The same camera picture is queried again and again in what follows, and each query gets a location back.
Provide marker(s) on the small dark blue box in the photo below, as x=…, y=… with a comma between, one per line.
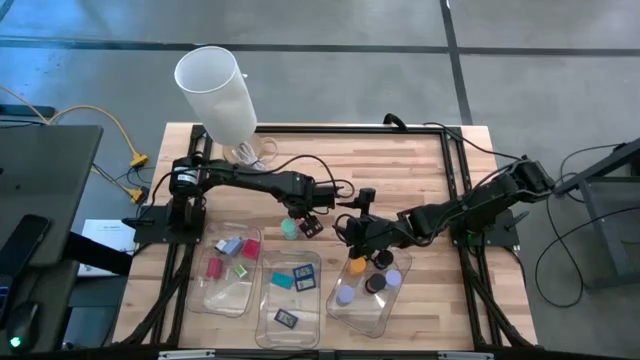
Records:
x=286, y=318

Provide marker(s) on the pink sand timer black cap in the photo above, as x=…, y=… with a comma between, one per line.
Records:
x=375, y=283

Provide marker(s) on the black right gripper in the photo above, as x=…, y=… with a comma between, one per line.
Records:
x=372, y=235

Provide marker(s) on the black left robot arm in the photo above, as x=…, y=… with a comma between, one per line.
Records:
x=240, y=179

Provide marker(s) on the green sand timer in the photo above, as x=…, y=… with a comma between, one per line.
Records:
x=289, y=227

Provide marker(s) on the black flat floor bar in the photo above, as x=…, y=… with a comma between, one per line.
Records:
x=25, y=110

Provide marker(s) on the small green silver cube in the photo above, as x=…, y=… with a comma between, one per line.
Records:
x=241, y=271

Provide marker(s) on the orange sand timer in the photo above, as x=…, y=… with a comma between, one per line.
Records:
x=357, y=265

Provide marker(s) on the grey metal stand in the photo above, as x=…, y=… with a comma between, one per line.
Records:
x=605, y=230

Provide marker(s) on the black desk support bar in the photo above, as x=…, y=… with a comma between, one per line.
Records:
x=95, y=252

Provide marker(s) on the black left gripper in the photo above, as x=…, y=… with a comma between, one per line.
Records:
x=302, y=195

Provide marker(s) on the black smartphone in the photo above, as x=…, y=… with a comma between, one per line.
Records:
x=22, y=245

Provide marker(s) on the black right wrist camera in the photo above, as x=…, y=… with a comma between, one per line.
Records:
x=367, y=196

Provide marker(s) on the black aluminium table frame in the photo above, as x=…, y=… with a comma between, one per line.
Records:
x=425, y=131

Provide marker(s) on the black computer mouse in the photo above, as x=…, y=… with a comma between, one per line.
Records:
x=22, y=325

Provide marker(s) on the dark grey desk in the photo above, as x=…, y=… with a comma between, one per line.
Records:
x=50, y=170

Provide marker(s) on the clear plastic bin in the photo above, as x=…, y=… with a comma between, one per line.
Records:
x=365, y=312
x=290, y=335
x=222, y=295

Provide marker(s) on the white paper sheet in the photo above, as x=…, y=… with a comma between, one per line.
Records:
x=107, y=232

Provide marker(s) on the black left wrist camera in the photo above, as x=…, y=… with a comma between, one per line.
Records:
x=327, y=196

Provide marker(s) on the grey metal bracket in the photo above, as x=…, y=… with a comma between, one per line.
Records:
x=465, y=355
x=187, y=354

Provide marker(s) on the teal rectangular box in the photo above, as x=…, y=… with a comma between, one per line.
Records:
x=282, y=280

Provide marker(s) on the light blue box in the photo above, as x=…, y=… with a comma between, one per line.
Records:
x=233, y=246

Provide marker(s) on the purple sand timer black cap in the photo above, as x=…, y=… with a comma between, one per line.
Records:
x=384, y=258

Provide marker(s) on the red rectangular box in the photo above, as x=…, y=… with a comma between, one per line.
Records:
x=251, y=249

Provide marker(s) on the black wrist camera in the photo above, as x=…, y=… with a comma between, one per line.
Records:
x=367, y=196
x=327, y=196

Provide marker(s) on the small red cube box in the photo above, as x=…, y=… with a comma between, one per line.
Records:
x=214, y=268

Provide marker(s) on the lavender sand timer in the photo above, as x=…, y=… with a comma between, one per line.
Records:
x=345, y=295

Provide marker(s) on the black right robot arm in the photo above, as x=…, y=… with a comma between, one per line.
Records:
x=475, y=205

